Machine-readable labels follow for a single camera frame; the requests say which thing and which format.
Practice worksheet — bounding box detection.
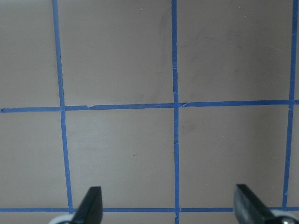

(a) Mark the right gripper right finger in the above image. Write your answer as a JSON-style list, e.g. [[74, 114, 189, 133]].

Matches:
[[234, 184, 280, 224]]

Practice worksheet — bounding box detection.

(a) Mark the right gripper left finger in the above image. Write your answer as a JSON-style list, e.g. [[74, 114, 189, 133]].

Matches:
[[70, 186, 103, 224]]

